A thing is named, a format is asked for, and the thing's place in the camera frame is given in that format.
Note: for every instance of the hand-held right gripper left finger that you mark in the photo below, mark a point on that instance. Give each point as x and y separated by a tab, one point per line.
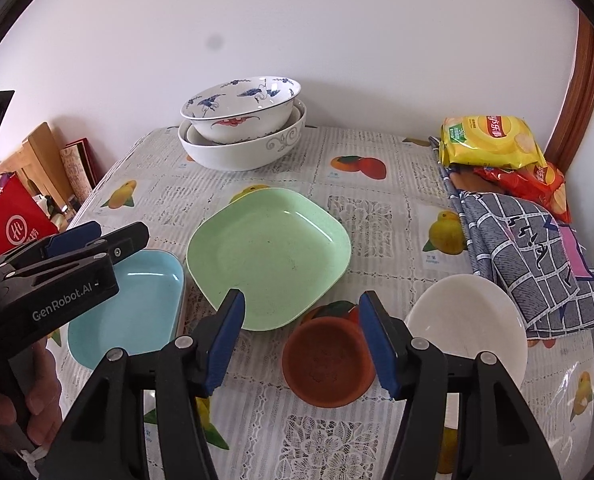
224	340

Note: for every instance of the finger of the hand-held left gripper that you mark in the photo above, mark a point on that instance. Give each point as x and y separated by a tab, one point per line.
72	236
127	240

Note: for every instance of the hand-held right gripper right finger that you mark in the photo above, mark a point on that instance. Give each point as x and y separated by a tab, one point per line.
377	340

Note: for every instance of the small brown clay dish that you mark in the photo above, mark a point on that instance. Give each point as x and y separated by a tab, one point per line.
322	360

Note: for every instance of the light blue rectangular plate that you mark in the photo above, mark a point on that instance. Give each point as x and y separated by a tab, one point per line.
127	310

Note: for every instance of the green square plate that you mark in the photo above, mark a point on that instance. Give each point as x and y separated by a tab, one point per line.
267	255

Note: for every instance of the person's left hand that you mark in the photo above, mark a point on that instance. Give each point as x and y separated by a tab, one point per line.
44	400

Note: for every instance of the red paper bag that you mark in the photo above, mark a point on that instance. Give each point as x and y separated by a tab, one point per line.
17	220

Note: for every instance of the white bowl grey scroll pattern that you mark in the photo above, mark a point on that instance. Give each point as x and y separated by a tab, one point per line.
242	157

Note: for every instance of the blue and red patterned bowl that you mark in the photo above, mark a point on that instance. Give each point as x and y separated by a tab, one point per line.
237	125

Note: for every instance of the grey checked folded cloth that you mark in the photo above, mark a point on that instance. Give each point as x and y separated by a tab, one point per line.
517	250

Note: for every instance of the brown package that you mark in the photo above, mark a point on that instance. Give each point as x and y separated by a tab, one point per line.
469	180

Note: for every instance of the red chip bag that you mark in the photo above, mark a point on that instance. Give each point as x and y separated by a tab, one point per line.
537	185

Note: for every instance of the yellow chip bag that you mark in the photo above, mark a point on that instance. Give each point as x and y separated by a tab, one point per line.
492	140

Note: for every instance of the wooden door frame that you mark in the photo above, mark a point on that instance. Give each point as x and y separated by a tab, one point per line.
577	110

